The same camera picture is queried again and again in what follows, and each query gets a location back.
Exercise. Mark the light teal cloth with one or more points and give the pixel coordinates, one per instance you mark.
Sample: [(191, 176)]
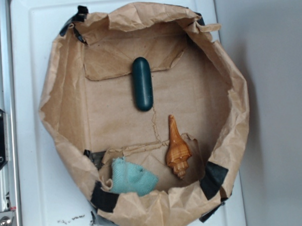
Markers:
[(128, 177)]

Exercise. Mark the orange spiral seashell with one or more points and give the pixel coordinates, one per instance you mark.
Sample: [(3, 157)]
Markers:
[(178, 152)]

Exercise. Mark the dark green plastic pickle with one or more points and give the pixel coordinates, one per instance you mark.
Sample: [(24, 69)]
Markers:
[(142, 84)]

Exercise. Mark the brown paper bag bin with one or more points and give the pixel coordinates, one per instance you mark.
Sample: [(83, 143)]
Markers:
[(89, 109)]

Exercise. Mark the white plastic tray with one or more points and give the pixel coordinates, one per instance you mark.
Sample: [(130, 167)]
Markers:
[(49, 197)]

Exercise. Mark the aluminium frame rail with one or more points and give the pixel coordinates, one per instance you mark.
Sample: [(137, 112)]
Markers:
[(10, 199)]

